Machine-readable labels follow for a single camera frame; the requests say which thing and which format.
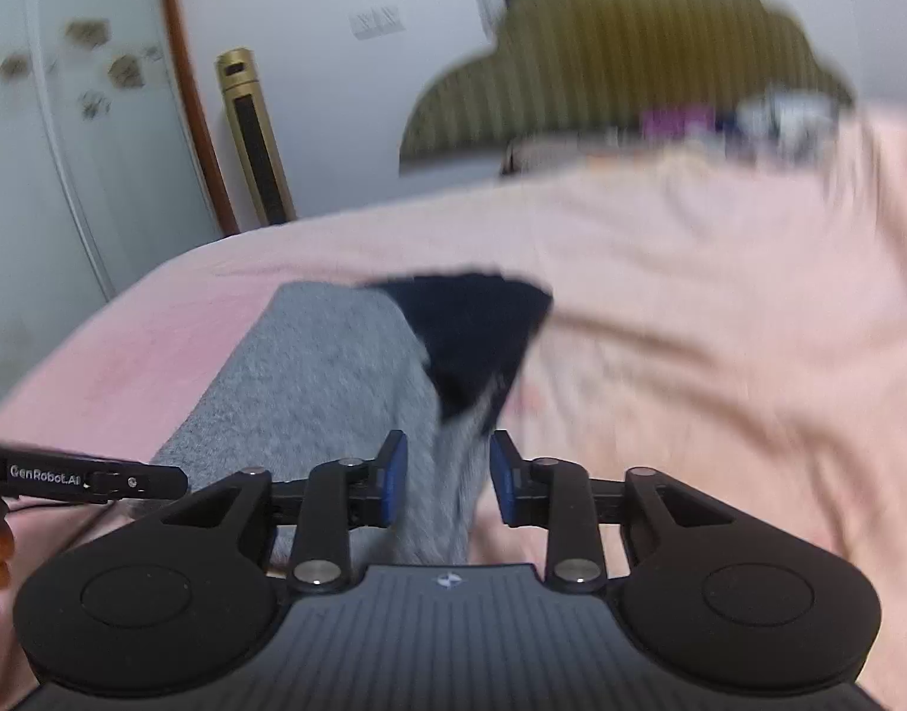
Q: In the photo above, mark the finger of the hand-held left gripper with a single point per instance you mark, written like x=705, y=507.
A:
x=150, y=483

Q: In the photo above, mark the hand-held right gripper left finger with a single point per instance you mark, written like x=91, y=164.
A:
x=394, y=478

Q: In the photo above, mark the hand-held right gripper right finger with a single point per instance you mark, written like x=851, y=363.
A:
x=502, y=481

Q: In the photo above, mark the navy and grey knit sweater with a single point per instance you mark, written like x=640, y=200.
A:
x=313, y=385

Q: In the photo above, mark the pink bed sheet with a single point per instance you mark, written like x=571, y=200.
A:
x=683, y=274

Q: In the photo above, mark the floral frosted glass door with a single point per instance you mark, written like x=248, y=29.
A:
x=53, y=185

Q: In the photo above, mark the gold tower fan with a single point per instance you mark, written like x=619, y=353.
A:
x=257, y=141

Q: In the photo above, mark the purple cloth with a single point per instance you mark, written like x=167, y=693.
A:
x=676, y=122

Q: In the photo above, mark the olive padded headboard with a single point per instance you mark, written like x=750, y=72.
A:
x=631, y=37

